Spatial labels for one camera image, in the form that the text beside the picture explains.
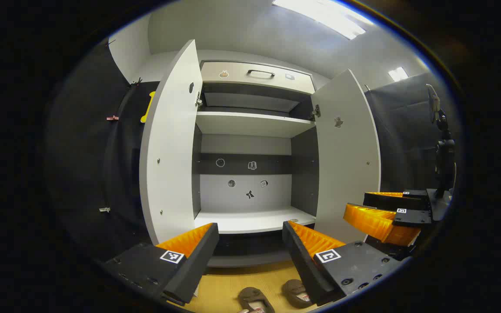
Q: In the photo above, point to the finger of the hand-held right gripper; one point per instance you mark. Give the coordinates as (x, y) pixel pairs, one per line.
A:
(389, 202)
(372, 221)

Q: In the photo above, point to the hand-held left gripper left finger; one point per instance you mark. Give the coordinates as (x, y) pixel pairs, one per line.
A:
(196, 269)

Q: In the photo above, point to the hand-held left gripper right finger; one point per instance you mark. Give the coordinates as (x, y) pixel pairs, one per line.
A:
(305, 269)

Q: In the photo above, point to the brown fuzzy shoe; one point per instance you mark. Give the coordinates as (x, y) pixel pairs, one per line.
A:
(295, 292)
(255, 299)

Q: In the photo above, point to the white shoe cabinet door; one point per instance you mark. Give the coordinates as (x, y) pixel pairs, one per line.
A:
(346, 174)
(172, 152)

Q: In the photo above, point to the white shoe cabinet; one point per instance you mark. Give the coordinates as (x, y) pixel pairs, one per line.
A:
(250, 126)

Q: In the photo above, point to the metal door hinge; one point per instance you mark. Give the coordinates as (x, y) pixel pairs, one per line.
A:
(316, 111)
(198, 101)

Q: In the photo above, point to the black backdrop cloth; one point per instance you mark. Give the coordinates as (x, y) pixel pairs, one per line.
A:
(402, 139)
(81, 165)

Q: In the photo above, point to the small ceiling light panel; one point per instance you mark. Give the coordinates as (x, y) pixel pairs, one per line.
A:
(397, 74)

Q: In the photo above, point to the long ceiling light panel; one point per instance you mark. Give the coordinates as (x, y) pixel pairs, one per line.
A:
(320, 17)

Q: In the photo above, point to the black binder clip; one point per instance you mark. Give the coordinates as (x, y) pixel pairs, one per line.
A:
(110, 42)
(137, 81)

